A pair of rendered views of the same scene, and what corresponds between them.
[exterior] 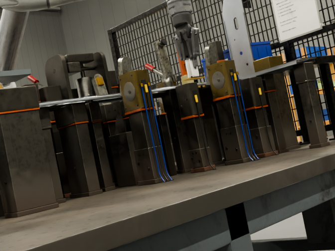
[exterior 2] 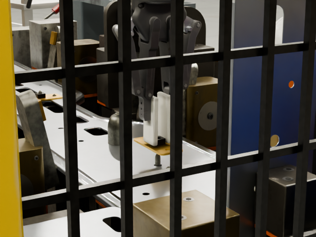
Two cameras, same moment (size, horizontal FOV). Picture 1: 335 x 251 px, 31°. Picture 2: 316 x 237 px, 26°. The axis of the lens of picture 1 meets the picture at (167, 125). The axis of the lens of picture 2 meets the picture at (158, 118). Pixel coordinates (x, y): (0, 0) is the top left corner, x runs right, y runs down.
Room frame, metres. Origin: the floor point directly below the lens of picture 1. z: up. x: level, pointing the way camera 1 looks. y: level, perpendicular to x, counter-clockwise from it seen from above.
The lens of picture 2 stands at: (2.40, -1.06, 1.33)
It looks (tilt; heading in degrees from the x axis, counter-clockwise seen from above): 15 degrees down; 99
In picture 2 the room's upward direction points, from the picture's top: straight up
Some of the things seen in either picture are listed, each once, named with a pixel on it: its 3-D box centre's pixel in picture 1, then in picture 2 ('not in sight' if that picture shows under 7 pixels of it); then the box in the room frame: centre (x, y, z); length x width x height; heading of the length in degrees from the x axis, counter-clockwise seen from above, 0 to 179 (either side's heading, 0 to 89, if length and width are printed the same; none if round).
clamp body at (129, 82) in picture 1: (146, 127); not in sight; (1.85, 0.06, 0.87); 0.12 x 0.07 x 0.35; 39
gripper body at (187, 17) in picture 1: (183, 27); (157, 7); (2.25, -0.13, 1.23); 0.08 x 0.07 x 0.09; 39
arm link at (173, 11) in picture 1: (180, 8); not in sight; (2.25, -0.13, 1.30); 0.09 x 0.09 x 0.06
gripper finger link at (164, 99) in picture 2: (190, 68); (164, 117); (2.26, -0.12, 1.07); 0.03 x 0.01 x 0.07; 129
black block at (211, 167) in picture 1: (197, 127); not in sight; (1.99, -0.10, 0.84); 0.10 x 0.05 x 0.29; 39
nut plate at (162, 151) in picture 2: (194, 77); (157, 141); (2.25, -0.13, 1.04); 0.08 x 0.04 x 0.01; 129
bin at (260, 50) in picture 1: (237, 64); not in sight; (2.67, -0.35, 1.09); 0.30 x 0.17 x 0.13; 32
